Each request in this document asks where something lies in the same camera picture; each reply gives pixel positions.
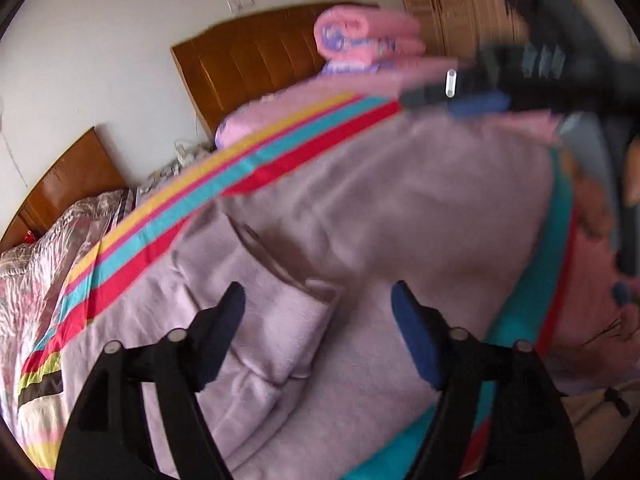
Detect nightstand with clutter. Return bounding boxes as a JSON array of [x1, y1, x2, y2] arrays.
[[136, 140, 215, 206]]

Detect pink floral satin duvet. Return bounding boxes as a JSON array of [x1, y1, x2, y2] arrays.
[[1, 188, 134, 430]]

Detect wooden headboard left bed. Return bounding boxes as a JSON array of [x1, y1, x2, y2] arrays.
[[1, 128, 127, 252]]

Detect lilac knit pants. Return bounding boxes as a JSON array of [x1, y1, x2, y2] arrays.
[[62, 113, 570, 479]]

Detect person right hand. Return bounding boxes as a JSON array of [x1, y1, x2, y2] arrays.
[[550, 148, 639, 390]]

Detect wooden headboard bed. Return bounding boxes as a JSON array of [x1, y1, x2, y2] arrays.
[[1, 128, 127, 252], [170, 1, 381, 141]]

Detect white wall socket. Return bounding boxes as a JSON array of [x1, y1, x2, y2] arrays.
[[227, 0, 255, 15]]

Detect wooden headboard right bed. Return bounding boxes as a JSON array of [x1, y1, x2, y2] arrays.
[[170, 1, 381, 141]]

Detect rainbow striped blanket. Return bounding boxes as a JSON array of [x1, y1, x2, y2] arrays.
[[15, 94, 576, 479]]

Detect rolled pink floral quilt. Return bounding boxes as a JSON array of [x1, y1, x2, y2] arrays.
[[314, 6, 426, 75]]

